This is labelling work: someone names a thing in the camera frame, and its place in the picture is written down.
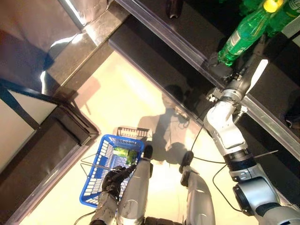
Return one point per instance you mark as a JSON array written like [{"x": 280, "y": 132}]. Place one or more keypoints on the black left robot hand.
[{"x": 113, "y": 179}]

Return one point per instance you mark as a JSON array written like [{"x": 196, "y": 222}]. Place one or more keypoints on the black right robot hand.
[{"x": 219, "y": 69}]

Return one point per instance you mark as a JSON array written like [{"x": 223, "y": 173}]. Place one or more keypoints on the blue plastic shopping basket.
[{"x": 98, "y": 164}]

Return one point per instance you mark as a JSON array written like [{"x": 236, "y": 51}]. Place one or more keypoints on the green soda bottle yellow cap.
[
  {"x": 250, "y": 5},
  {"x": 246, "y": 32},
  {"x": 288, "y": 16}
]

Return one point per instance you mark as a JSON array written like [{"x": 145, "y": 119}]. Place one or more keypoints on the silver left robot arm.
[{"x": 103, "y": 206}]

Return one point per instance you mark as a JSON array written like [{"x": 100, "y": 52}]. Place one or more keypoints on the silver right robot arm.
[{"x": 225, "y": 131}]

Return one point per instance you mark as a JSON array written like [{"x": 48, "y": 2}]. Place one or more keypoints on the silver left robot leg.
[{"x": 133, "y": 187}]

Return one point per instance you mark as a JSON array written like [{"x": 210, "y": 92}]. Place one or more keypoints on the silver robot leg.
[
  {"x": 199, "y": 194},
  {"x": 133, "y": 187}
]

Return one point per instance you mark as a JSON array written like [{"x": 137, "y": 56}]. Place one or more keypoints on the black left robot foot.
[{"x": 148, "y": 151}]

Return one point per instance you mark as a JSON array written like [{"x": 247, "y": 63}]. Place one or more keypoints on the black robot foot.
[
  {"x": 186, "y": 160},
  {"x": 148, "y": 151}
]

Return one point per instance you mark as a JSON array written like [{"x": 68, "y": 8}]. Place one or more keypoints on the black low cabinet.
[{"x": 47, "y": 164}]

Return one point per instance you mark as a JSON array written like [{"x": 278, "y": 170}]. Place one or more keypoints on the black right robot foot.
[{"x": 186, "y": 160}]

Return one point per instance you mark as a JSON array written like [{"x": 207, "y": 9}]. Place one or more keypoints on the silver right robot leg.
[{"x": 199, "y": 194}]

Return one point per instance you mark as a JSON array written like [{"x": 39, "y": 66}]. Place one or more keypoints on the dark stone floor ledge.
[{"x": 77, "y": 63}]

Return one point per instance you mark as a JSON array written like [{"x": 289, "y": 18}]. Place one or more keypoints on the dark shelf board clear rail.
[
  {"x": 276, "y": 93},
  {"x": 199, "y": 28}
]

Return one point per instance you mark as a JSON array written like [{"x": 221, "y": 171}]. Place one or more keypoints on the black metal frame post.
[{"x": 28, "y": 92}]

